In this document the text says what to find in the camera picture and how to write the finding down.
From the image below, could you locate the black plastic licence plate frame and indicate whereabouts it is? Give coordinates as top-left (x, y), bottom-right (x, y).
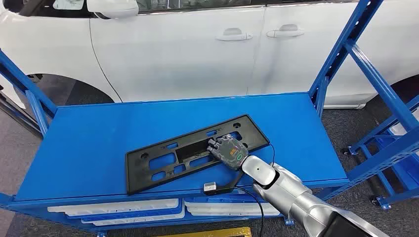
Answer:
top-left (125, 114), bottom-right (271, 196)

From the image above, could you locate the white plastic panel part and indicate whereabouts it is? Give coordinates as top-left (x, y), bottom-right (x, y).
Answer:
top-left (187, 206), bottom-right (281, 217)
top-left (81, 206), bottom-right (186, 227)
top-left (184, 200), bottom-right (274, 211)
top-left (47, 198), bottom-right (180, 217)

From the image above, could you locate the blue metal shelf rack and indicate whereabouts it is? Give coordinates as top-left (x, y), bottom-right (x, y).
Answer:
top-left (342, 96), bottom-right (419, 211)
top-left (0, 0), bottom-right (419, 237)

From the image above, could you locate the white car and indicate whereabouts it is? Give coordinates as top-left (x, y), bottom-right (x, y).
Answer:
top-left (0, 0), bottom-right (419, 110)

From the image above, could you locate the white car side mirror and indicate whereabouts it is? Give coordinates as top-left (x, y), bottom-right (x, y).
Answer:
top-left (86, 0), bottom-right (139, 19)

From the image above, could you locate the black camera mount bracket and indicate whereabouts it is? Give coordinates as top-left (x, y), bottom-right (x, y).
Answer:
top-left (212, 170), bottom-right (246, 197)

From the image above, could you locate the thin black cable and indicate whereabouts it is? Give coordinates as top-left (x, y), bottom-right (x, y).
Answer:
top-left (267, 142), bottom-right (276, 167)

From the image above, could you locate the white car door handle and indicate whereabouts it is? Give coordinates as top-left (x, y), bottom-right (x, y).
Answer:
top-left (215, 28), bottom-right (253, 42)
top-left (266, 24), bottom-right (305, 39)

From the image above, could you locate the thick black cable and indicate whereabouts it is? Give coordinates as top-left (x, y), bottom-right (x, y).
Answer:
top-left (233, 186), bottom-right (265, 237)

